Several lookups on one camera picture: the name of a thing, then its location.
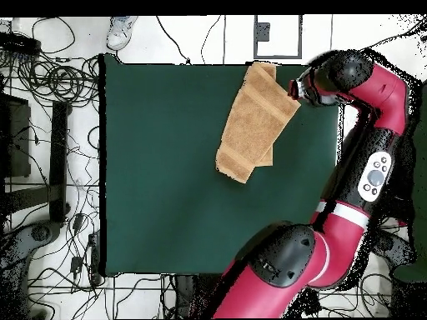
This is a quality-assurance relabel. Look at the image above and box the black flat box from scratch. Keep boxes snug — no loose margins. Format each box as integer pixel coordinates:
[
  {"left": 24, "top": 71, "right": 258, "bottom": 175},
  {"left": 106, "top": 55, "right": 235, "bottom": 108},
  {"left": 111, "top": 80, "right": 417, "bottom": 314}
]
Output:
[{"left": 0, "top": 31, "right": 42, "bottom": 56}]

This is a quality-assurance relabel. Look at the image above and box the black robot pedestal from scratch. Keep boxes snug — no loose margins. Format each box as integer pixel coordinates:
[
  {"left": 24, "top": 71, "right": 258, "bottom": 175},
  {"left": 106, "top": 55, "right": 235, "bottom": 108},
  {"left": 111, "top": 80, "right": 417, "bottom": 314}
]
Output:
[{"left": 173, "top": 273, "right": 221, "bottom": 319}]

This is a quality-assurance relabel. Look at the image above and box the tan terry towel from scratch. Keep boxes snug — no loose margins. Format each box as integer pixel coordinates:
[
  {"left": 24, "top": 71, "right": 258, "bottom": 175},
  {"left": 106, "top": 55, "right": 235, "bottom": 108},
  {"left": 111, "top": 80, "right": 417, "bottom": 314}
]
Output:
[{"left": 214, "top": 61, "right": 302, "bottom": 185}]

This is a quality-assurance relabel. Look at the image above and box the black cable coil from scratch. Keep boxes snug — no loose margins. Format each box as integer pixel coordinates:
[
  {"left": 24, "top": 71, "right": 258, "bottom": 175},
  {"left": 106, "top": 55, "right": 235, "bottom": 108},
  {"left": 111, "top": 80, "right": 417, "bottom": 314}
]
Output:
[{"left": 19, "top": 56, "right": 101, "bottom": 104}]

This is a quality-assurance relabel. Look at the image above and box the black metal stand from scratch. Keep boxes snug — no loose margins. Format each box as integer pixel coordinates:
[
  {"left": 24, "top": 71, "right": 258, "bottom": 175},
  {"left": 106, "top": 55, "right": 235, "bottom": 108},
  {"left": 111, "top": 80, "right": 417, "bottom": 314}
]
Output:
[{"left": 0, "top": 99, "right": 72, "bottom": 223}]

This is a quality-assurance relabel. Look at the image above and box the white sneaker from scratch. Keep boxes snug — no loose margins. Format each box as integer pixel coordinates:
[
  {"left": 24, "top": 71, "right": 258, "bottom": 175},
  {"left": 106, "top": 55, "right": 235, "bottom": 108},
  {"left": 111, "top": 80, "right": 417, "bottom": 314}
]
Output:
[{"left": 105, "top": 16, "right": 138, "bottom": 51}]

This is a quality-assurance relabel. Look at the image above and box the small grey floor box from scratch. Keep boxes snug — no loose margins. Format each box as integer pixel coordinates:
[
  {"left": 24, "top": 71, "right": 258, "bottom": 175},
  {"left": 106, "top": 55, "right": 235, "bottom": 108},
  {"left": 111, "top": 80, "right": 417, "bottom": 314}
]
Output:
[{"left": 256, "top": 22, "right": 270, "bottom": 43}]

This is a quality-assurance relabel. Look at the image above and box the black floor cable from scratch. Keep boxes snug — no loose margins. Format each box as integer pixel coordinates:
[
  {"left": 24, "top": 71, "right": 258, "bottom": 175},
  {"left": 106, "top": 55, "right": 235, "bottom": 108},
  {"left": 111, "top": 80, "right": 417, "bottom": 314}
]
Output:
[
  {"left": 156, "top": 15, "right": 193, "bottom": 65},
  {"left": 199, "top": 15, "right": 223, "bottom": 65}
]

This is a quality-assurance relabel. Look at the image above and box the dark green tablecloth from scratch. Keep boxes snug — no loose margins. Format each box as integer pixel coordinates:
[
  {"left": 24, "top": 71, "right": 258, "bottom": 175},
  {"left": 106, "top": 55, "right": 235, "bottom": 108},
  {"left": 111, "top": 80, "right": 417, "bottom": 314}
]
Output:
[{"left": 98, "top": 53, "right": 344, "bottom": 278}]

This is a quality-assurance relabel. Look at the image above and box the black cabinet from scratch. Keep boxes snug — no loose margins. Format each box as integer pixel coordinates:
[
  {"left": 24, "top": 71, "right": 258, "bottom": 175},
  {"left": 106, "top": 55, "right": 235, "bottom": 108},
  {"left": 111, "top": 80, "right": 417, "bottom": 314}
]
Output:
[{"left": 0, "top": 94, "right": 32, "bottom": 179}]

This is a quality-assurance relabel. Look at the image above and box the grey square floor frame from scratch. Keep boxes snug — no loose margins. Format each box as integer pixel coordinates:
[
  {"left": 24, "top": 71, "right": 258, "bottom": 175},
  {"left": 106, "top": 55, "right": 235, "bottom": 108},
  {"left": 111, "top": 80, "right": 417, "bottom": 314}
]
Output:
[{"left": 253, "top": 14, "right": 304, "bottom": 60}]

